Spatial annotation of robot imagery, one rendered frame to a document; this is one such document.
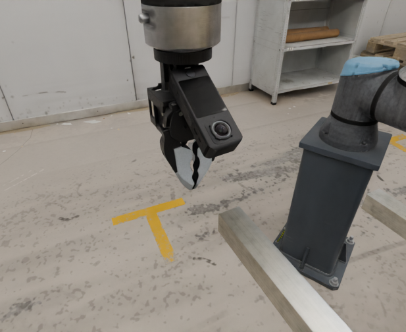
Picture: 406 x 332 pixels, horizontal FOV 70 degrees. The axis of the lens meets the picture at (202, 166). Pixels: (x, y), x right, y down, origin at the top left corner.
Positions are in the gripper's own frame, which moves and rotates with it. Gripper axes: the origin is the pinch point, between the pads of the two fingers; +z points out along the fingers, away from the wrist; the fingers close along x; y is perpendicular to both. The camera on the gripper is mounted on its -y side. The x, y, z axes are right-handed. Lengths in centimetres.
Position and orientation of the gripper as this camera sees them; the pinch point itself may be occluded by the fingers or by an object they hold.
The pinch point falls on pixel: (193, 184)
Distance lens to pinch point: 45.3
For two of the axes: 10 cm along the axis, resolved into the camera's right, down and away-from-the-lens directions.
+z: 0.0, 8.2, 5.7
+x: -8.8, 2.8, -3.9
